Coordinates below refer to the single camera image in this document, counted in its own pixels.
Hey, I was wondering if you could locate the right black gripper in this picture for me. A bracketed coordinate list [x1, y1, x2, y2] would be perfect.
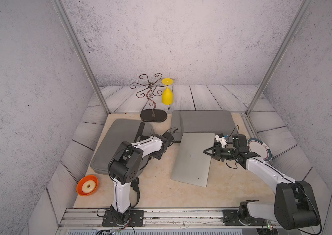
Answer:
[203, 144, 238, 163]

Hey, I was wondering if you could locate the silver apple laptop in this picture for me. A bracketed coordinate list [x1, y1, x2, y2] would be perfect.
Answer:
[171, 133, 215, 188]

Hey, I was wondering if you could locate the grey zippered laptop bag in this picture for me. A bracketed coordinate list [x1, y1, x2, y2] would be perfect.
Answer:
[90, 118, 155, 206]

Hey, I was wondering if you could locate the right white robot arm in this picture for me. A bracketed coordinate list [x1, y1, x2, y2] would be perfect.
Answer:
[203, 134, 322, 230]

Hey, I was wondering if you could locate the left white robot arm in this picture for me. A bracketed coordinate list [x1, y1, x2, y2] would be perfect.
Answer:
[108, 132, 174, 215]

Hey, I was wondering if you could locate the yellow plastic wine glass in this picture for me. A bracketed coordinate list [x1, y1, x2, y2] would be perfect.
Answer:
[162, 78, 173, 105]

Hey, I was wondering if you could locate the white plate green rim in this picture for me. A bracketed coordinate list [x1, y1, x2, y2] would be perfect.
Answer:
[247, 138, 273, 162]

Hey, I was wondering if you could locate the orange round object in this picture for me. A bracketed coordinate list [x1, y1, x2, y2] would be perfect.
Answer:
[76, 175, 98, 196]

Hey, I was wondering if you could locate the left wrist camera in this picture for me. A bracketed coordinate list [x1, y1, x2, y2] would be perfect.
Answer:
[162, 131, 174, 146]

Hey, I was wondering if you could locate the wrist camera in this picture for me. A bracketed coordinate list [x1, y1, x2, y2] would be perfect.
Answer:
[162, 131, 174, 146]
[215, 134, 228, 148]

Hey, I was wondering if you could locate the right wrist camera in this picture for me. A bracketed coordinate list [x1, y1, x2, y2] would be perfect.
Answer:
[215, 134, 228, 148]

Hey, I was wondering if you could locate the copper wire stand dark base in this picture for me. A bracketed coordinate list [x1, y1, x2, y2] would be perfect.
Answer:
[129, 73, 167, 122]

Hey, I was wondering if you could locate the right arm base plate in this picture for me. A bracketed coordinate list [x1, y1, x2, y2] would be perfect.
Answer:
[222, 209, 267, 227]

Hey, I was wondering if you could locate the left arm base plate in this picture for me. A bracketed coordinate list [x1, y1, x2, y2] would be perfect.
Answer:
[102, 210, 144, 227]

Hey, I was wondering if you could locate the white ring in dish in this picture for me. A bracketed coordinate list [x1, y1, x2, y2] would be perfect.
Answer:
[82, 180, 96, 193]

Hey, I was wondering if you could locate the aluminium front rail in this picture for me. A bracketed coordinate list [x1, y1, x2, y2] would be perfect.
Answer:
[55, 207, 313, 235]

